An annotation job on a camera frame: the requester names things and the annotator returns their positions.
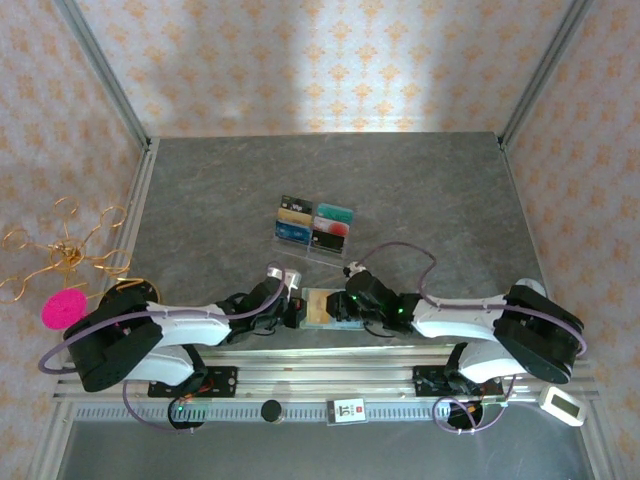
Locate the green card holder wallet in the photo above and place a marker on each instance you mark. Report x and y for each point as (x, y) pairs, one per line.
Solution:
(345, 326)

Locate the clear acrylic card stand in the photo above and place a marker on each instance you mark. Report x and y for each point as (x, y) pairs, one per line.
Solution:
(300, 248)

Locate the dark credit card with chip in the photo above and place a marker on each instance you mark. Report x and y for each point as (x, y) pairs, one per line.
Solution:
(327, 241)

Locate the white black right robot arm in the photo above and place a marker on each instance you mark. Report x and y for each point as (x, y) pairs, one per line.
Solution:
(460, 320)

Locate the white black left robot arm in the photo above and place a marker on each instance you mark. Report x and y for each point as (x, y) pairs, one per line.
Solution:
(190, 325)

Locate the white card with red circle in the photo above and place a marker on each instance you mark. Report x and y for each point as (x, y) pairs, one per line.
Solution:
(340, 227)

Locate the blue credit card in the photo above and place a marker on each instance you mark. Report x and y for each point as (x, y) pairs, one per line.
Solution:
(292, 231)

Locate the teal credit card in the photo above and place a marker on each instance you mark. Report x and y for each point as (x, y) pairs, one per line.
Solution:
(335, 211)

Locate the gold and black credit card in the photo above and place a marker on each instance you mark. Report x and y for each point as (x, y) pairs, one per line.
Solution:
(292, 216)

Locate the white label card with number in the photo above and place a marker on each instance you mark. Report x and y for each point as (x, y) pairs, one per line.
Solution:
(346, 411)

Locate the black VIP credit card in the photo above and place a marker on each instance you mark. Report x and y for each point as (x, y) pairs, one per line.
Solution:
(297, 205)

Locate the black round knob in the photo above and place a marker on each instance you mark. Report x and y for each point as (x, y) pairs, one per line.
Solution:
(271, 411)

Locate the pink fuzzy balls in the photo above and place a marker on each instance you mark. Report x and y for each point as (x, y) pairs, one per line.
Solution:
(62, 310)

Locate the white digital timer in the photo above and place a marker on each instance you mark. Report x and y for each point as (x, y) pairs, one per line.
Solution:
(562, 405)

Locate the aluminium mounting rail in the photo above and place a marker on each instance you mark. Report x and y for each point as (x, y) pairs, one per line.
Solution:
(320, 375)

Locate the aluminium table side rail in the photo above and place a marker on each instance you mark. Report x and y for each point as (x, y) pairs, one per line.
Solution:
(522, 210)
(142, 190)

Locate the aluminium frame post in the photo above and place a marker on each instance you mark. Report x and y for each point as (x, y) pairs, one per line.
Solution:
(536, 85)
(113, 85)

